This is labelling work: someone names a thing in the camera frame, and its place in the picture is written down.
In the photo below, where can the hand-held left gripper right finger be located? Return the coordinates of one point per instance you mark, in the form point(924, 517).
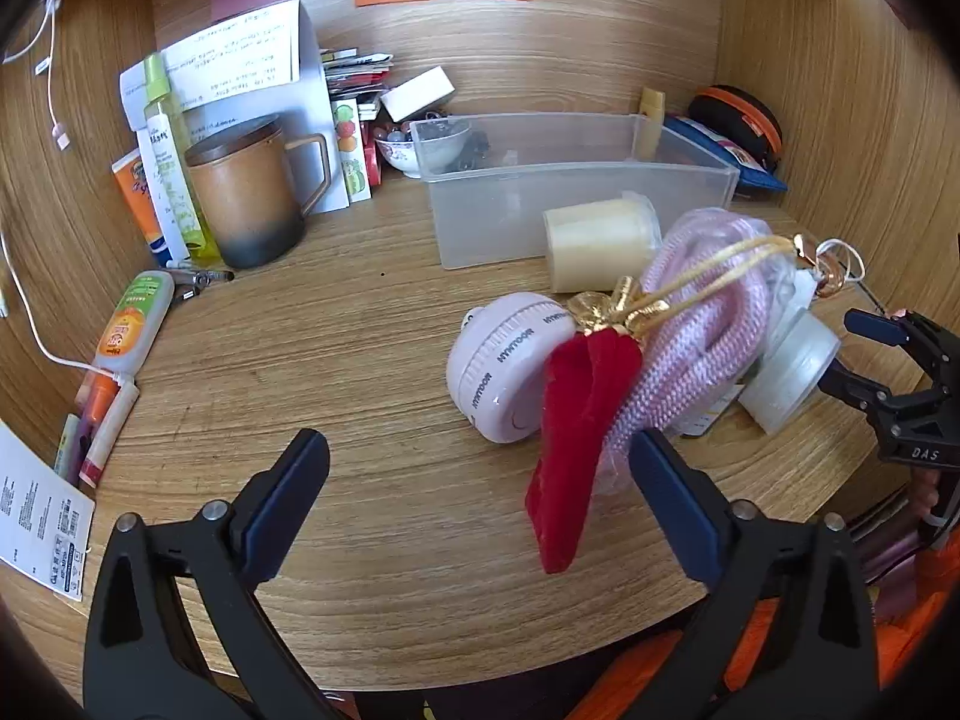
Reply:
point(675, 495)

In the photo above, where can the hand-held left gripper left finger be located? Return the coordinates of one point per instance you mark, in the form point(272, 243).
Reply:
point(289, 487)

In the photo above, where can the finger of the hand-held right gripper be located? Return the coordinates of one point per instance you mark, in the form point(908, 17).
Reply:
point(874, 324)
point(855, 386)

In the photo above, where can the white jar lid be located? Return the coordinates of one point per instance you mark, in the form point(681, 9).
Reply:
point(787, 375)

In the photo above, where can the red velvet ornament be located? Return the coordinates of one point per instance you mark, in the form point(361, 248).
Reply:
point(570, 450)

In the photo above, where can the gold bow bell ornament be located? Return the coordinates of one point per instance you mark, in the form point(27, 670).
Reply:
point(622, 307)

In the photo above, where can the pink round timer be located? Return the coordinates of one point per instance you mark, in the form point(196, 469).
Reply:
point(502, 367)

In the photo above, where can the cream round jar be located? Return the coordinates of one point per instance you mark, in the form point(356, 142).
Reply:
point(600, 244)

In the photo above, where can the clear plastic bin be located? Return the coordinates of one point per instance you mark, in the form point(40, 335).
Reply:
point(487, 225)

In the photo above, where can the wooden desktop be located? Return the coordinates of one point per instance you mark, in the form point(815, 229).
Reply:
point(337, 360)

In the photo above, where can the person's right hand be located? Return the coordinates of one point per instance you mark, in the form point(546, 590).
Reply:
point(926, 493)

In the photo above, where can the purple cloth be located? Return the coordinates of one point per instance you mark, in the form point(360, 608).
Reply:
point(885, 547)

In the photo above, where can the white red lip balm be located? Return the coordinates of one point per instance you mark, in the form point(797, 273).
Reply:
point(112, 427)

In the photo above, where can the orange marker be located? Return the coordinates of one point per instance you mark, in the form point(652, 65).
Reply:
point(101, 397)

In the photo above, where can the blue patchwork pouch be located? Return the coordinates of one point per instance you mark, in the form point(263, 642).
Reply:
point(739, 165)

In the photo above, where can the metal nail clipper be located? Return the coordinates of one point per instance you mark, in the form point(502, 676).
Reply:
point(199, 279)

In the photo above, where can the green orange tube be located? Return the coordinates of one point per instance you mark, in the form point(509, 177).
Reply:
point(131, 319)

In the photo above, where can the black orange zip case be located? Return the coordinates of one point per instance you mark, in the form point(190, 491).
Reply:
point(739, 116)

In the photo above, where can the white paper tag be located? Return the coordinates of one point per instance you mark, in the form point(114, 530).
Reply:
point(37, 510)

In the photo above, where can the brown ceramic mug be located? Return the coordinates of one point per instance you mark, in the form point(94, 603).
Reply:
point(240, 202)

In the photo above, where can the yellow bottle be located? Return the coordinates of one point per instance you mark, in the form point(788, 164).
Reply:
point(651, 124)

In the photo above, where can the white tube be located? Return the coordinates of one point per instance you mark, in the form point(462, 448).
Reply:
point(161, 187)

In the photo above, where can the orange sunscreen tube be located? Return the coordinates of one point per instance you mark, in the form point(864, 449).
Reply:
point(139, 195)

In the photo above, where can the green capped tall bottle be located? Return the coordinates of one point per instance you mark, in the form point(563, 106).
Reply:
point(184, 165)

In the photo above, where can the fruit print book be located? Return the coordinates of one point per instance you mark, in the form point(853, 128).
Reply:
point(351, 150)

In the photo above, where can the white floral bowl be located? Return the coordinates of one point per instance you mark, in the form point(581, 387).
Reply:
point(405, 159)

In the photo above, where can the small white box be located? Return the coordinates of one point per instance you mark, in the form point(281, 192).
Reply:
point(416, 94)

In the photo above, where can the stack of books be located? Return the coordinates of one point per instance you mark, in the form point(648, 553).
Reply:
point(356, 71)

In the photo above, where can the grey desk organiser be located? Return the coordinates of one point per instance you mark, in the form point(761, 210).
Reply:
point(247, 52)

